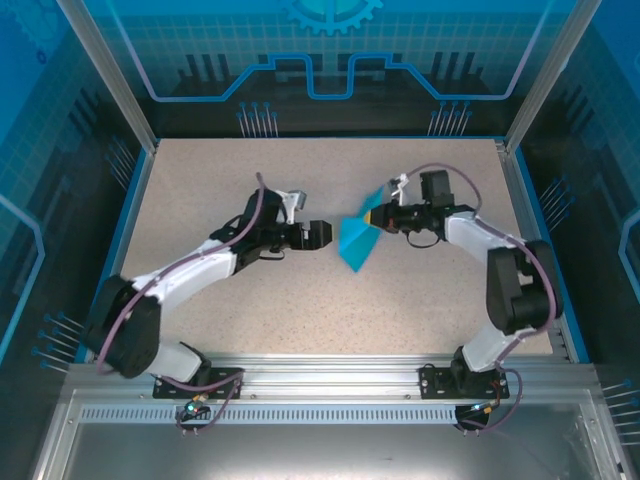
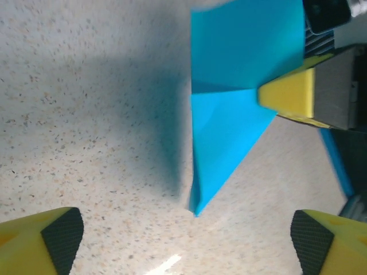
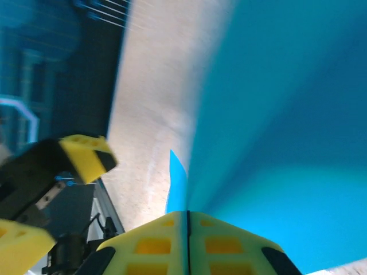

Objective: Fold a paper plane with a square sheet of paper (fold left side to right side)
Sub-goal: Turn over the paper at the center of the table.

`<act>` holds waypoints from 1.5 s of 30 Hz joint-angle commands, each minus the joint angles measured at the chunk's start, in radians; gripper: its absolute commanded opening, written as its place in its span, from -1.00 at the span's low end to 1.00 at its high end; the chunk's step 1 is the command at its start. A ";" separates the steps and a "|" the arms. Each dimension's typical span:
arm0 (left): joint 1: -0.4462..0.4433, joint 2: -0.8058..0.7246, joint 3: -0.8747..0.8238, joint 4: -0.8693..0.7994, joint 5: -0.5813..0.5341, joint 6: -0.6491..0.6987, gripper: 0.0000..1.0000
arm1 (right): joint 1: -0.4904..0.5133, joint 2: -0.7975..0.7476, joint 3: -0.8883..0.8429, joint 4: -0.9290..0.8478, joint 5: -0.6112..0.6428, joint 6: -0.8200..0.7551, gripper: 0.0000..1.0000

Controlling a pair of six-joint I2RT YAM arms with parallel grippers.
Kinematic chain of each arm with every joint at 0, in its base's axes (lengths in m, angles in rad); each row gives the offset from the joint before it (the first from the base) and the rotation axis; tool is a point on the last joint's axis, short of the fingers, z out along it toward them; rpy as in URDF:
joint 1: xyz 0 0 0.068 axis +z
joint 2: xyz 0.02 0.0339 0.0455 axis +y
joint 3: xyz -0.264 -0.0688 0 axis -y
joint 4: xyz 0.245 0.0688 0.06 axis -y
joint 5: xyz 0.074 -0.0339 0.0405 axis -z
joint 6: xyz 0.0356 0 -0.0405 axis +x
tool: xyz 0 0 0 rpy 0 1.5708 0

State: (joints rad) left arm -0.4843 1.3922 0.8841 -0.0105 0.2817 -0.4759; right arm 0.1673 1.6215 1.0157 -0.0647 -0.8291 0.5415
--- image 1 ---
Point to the blue paper sheet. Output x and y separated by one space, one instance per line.
355 240

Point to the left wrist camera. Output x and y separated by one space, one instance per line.
295 198

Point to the aluminium mounting rail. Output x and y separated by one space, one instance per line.
325 372

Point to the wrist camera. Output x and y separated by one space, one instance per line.
400 187
295 198

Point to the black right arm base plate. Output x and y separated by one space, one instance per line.
435 385

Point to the aluminium frame post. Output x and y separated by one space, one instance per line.
545 75
117 75

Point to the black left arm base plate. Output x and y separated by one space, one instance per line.
167 392

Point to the blue printed gear panel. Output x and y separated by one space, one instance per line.
325 30

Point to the aluminium side rail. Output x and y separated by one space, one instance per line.
521 200

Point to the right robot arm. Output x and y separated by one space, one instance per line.
520 290

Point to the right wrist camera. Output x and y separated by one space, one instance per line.
400 187

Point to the grey metal bench plate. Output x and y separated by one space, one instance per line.
325 452

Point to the blue printed side panel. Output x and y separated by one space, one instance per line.
600 175
40 175

